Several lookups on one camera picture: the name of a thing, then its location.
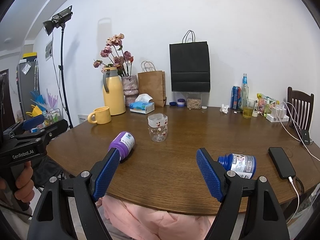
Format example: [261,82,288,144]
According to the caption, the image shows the blue pet supplement bottle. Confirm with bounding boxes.
[217,153,257,179]

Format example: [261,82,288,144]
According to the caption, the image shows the clear glass cartoon cup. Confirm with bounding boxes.
[148,113,168,142]

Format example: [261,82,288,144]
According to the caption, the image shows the person's left hand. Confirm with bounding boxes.
[14,161,35,203]

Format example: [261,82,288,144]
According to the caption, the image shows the black light stand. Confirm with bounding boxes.
[59,23,73,129]

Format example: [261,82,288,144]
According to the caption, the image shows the grey refrigerator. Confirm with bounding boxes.
[17,61,39,120]

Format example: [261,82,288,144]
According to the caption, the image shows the black power bank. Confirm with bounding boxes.
[268,147,296,179]

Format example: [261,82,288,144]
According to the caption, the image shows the yellow ceramic mug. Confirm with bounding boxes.
[87,106,111,125]

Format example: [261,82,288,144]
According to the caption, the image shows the purple bottle white label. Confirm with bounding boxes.
[108,131,135,161]

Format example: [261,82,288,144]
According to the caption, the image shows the yellow thermos jug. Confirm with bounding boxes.
[103,67,126,116]

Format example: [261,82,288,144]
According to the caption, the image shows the pink trousers lap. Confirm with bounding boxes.
[97,195,215,239]

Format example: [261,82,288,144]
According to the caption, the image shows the pink textured vase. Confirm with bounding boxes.
[121,75,139,107]

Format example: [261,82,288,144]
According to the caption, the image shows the blue tissue box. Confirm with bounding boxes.
[130,94,155,114]

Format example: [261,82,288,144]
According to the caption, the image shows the white charger power strip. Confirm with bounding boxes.
[266,102,289,122]

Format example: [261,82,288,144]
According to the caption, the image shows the pink artificial flowers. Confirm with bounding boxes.
[93,33,134,77]

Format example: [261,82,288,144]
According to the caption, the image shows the black studio light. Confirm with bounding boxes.
[43,5,73,35]

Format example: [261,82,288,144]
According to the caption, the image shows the brown paper bag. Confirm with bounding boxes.
[137,61,167,107]

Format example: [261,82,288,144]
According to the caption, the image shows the glass of yellow drink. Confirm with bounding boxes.
[242,99,255,119]

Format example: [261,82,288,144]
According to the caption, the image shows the colourful snack packets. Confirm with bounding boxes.
[257,93,277,115]

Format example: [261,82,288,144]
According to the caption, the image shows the crumpled white tissue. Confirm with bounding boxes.
[220,104,229,114]

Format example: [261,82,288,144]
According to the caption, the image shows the dark wooden chair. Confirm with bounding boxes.
[287,87,315,137]

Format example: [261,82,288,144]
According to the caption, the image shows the blue drink can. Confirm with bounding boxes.
[231,86,241,110]

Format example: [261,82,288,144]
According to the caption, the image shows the clear glass bottle blue cap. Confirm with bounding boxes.
[240,73,249,109]

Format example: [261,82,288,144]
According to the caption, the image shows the small purple white jar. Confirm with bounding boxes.
[177,99,185,107]

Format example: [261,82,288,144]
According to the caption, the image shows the clear jar of grains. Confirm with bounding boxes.
[186,92,202,109]

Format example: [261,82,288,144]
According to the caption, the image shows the black paper bag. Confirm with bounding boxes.
[169,30,210,93]

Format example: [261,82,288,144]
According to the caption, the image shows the white charging cable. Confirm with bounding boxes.
[274,101,320,227]

